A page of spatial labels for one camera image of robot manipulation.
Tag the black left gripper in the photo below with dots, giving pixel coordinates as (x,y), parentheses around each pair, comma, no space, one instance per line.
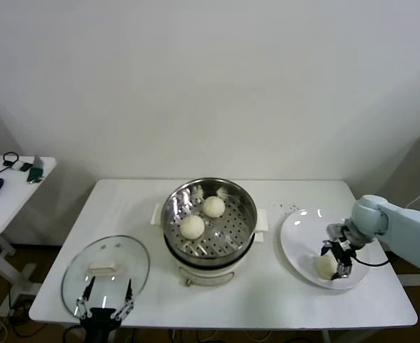
(97,321)

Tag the stainless steel steamer basket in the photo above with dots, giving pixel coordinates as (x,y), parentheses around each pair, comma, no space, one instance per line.
(231,232)

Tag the small black phone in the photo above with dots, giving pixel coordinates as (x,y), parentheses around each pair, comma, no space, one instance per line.
(25,167)

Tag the small white device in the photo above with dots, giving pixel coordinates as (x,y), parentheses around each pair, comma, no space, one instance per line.
(16,166)

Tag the small white side table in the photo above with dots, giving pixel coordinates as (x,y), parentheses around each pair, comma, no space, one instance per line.
(10,211)

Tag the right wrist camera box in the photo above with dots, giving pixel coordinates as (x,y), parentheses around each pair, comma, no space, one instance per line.
(335,229)

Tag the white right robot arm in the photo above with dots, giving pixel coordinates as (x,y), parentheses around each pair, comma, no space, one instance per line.
(410,228)

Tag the large white plate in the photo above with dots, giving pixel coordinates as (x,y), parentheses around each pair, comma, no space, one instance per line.
(303,232)

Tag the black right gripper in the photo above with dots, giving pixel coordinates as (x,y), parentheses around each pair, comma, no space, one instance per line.
(344,253)

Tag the white work table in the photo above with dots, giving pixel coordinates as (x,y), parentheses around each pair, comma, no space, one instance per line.
(160,314)

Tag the white electric cooking pot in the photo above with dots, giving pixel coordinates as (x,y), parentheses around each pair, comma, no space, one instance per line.
(210,276)

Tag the green circuit board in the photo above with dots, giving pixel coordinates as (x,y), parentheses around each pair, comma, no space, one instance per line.
(35,171)

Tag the white steamed baozi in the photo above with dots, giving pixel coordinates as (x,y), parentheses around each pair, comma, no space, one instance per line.
(325,268)
(192,227)
(213,207)

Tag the white furniture base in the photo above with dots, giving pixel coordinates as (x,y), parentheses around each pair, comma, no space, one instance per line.
(410,280)

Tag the dark crumb specks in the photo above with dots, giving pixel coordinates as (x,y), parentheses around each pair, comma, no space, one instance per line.
(285,206)

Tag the round glass pot lid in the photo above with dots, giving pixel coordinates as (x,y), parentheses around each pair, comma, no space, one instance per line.
(104,268)

